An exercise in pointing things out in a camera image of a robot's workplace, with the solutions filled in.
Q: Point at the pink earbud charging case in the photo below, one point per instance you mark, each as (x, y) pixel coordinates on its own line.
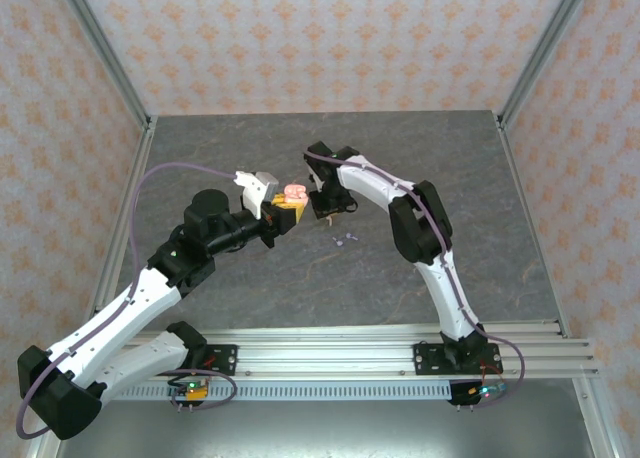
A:
(296, 192)

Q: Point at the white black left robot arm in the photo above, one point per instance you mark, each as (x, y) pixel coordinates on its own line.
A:
(100, 328)

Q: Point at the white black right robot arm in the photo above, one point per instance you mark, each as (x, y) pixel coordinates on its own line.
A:
(450, 298)

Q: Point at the small controller circuit board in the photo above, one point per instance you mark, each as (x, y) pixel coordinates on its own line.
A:
(487, 390)
(192, 390)

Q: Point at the aluminium table side rail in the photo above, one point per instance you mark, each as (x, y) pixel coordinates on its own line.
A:
(537, 238)
(117, 238)

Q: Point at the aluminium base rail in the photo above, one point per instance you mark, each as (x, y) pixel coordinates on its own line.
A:
(325, 353)

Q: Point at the aluminium frame post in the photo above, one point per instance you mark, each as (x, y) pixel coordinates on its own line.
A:
(107, 53)
(545, 48)

